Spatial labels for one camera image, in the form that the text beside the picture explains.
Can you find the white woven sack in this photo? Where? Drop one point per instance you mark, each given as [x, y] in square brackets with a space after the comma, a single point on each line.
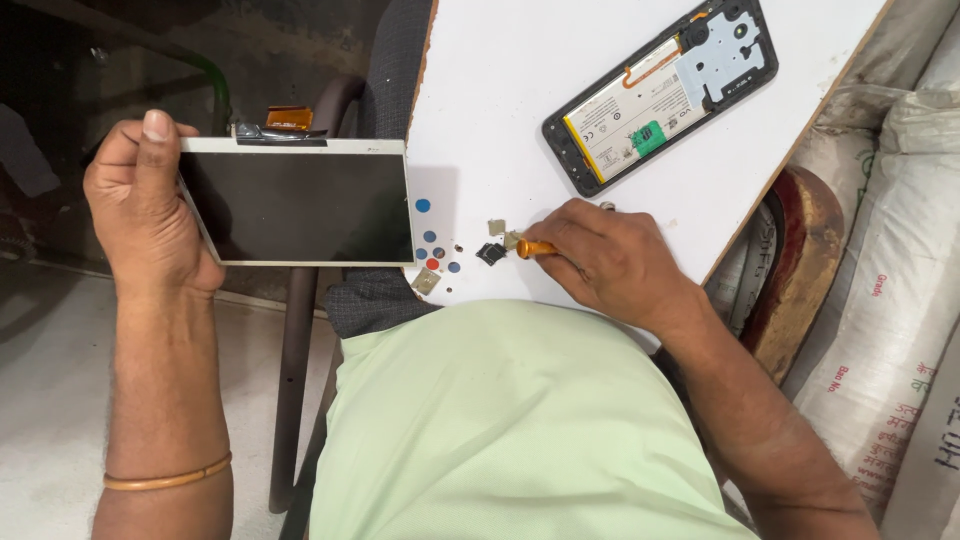
[900, 52]

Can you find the brown chair with grey upholstery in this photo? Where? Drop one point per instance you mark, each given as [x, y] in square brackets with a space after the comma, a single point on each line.
[300, 360]

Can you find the large white printed sack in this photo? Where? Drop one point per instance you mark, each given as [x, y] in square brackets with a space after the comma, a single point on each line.
[877, 315]

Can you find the person's right hand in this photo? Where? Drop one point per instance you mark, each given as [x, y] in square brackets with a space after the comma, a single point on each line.
[622, 262]

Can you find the detached phone display panel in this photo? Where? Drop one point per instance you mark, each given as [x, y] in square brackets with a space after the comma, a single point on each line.
[300, 206]

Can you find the black camera module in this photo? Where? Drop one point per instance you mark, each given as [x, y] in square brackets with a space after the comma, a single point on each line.
[491, 253]

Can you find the beige metal shield piece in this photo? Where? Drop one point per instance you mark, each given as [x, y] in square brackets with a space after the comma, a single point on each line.
[496, 226]

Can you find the orange screwdriver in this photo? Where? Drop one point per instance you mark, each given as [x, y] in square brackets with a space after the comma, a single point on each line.
[536, 248]

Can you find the green metal pipe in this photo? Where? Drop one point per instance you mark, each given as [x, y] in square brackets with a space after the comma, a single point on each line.
[202, 71]

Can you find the copper bangle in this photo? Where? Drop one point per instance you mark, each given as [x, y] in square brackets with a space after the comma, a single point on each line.
[169, 476]

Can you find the person's left hand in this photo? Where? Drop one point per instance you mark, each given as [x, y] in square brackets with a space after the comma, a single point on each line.
[131, 217]

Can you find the small silver metal bracket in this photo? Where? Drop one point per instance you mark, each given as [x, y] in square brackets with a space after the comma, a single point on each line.
[512, 240]

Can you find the silver metal shield plate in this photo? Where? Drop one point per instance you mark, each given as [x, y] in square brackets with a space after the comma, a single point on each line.
[426, 280]

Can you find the white sack with dark print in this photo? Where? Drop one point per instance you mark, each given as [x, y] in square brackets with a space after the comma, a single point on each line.
[930, 465]

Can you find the opened black phone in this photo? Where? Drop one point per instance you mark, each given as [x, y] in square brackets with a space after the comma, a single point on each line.
[652, 97]

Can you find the light green shirt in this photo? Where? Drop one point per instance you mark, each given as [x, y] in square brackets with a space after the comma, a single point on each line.
[510, 427]

